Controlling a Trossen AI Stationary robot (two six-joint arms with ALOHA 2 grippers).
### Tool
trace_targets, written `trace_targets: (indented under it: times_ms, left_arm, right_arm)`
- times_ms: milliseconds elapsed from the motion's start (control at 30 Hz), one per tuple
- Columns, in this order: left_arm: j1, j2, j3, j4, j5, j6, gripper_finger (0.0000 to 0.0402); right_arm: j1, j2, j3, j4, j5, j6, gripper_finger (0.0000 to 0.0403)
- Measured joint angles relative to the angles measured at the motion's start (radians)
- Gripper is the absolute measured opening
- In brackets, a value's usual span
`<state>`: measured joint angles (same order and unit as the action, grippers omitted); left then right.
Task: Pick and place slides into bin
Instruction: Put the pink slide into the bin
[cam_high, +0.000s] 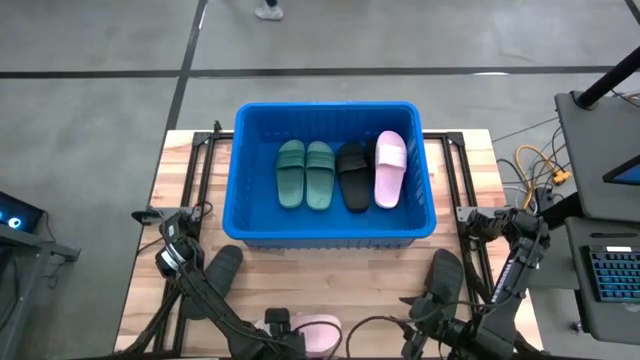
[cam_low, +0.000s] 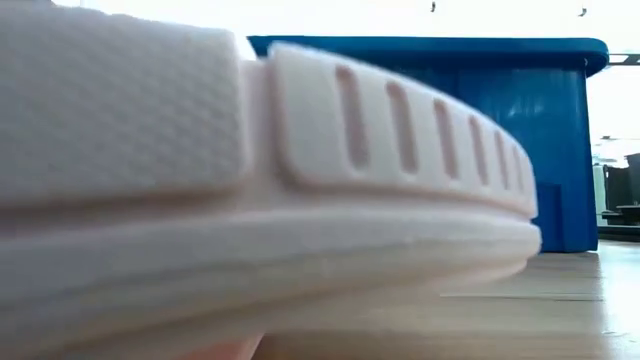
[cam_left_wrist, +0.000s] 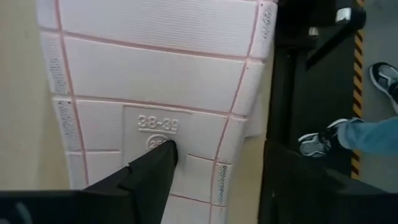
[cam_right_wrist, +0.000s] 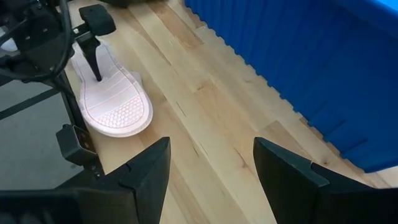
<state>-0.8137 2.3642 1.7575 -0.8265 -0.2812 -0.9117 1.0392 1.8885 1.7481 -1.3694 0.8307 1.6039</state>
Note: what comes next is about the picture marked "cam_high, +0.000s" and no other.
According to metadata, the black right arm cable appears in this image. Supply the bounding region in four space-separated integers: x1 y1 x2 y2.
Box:
344 299 501 360

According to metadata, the tablet with blue screen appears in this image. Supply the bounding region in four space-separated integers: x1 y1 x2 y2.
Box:
602 153 640 187

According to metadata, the blue plastic bin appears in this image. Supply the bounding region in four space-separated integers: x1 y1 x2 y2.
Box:
222 101 438 250

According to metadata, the black metal table frame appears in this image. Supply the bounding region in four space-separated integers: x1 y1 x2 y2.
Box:
114 127 544 360

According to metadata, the person's foot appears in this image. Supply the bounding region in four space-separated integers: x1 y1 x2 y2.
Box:
253 0 285 22

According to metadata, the backlit black keyboard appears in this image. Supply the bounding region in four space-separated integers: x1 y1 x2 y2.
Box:
581 243 640 304

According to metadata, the black computer case with light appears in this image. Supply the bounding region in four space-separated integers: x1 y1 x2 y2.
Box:
0 192 44 235

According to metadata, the yellow cable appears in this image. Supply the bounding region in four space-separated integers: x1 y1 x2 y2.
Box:
516 143 573 210

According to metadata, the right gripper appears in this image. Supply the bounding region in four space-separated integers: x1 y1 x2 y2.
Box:
402 294 484 360

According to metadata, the black pole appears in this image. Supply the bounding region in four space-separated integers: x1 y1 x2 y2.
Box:
574 44 640 109

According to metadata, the green rubber slide sandal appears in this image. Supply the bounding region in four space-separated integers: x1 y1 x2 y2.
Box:
275 139 307 210
305 140 337 212

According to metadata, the black desk base bar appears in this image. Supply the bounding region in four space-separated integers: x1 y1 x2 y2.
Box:
539 192 584 232

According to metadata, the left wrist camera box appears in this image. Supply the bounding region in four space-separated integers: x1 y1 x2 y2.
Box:
263 307 292 332

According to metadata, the pink rubber slide sandal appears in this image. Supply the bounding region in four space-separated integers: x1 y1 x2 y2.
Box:
373 130 409 210
253 312 344 359

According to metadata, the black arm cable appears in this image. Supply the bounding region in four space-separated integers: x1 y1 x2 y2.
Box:
287 319 344 360
344 299 501 360

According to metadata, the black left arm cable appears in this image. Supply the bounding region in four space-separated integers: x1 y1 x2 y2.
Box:
287 319 344 360

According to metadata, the grey metal cart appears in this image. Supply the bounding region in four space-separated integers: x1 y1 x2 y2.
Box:
0 223 81 360

